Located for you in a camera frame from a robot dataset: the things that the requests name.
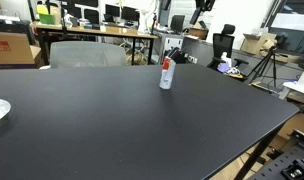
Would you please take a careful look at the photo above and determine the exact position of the white red spray can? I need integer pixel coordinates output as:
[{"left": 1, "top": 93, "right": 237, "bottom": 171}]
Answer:
[{"left": 158, "top": 56, "right": 177, "bottom": 91}]

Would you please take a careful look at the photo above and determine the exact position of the white drawer cabinet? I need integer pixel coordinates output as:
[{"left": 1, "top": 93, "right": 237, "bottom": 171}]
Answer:
[{"left": 162, "top": 34, "right": 185, "bottom": 56}]

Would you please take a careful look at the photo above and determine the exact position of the grey chair back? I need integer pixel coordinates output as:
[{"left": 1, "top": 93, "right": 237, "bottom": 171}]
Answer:
[{"left": 49, "top": 40, "right": 129, "bottom": 70}]

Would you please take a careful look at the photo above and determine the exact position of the purple cloth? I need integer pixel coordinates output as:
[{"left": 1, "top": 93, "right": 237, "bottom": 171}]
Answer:
[{"left": 217, "top": 62, "right": 231, "bottom": 74}]

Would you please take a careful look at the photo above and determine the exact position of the small cardboard box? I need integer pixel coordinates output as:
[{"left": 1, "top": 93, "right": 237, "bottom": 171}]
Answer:
[{"left": 187, "top": 21, "right": 210, "bottom": 41}]

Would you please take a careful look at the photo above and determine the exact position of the wooden desk with black legs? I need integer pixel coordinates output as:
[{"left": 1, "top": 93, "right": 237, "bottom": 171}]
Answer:
[{"left": 29, "top": 21, "right": 159, "bottom": 67}]

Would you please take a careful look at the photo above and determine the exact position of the white plastic bottle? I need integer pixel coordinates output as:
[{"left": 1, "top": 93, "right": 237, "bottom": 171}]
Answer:
[{"left": 220, "top": 51, "right": 233, "bottom": 69}]

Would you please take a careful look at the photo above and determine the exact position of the black office chair with headrest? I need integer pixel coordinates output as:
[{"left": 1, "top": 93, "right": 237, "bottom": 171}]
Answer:
[{"left": 206, "top": 23, "right": 250, "bottom": 71}]

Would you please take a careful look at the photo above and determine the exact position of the open cardboard box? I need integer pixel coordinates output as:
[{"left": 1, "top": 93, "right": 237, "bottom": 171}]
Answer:
[{"left": 239, "top": 32, "right": 278, "bottom": 56}]

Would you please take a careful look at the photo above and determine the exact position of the black table leg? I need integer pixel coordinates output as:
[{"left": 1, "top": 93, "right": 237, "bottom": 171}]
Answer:
[{"left": 232, "top": 124, "right": 284, "bottom": 180}]

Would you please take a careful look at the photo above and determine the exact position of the yellow green folder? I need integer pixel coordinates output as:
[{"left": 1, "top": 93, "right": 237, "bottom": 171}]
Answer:
[{"left": 36, "top": 3, "right": 57, "bottom": 26}]

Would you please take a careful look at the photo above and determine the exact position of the large brown cardboard box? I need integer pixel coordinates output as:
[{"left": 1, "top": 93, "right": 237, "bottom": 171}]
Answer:
[{"left": 0, "top": 31, "right": 43, "bottom": 70}]

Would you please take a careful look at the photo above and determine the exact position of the white side table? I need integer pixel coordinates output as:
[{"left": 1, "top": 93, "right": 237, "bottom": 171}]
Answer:
[{"left": 281, "top": 70, "right": 304, "bottom": 99}]

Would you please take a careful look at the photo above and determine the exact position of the black perforated breadboard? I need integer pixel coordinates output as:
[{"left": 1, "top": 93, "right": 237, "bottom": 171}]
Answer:
[{"left": 247, "top": 129, "right": 304, "bottom": 180}]

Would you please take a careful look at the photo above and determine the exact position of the black camera tripod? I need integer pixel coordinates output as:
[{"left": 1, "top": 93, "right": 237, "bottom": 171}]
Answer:
[{"left": 247, "top": 45, "right": 280, "bottom": 90}]

